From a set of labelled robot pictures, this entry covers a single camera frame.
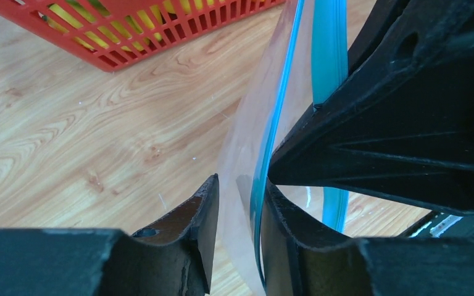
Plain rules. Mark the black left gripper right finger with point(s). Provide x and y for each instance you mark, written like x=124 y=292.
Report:
x=302 y=256

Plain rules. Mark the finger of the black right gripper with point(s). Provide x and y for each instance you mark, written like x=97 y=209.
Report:
x=403 y=121

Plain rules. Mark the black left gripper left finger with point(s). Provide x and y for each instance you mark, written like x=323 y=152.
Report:
x=171 y=256

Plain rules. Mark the clear zip top bag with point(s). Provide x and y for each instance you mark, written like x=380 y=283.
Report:
x=274 y=136

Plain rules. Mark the red plastic shopping basket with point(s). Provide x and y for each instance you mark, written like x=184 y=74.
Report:
x=112 y=35

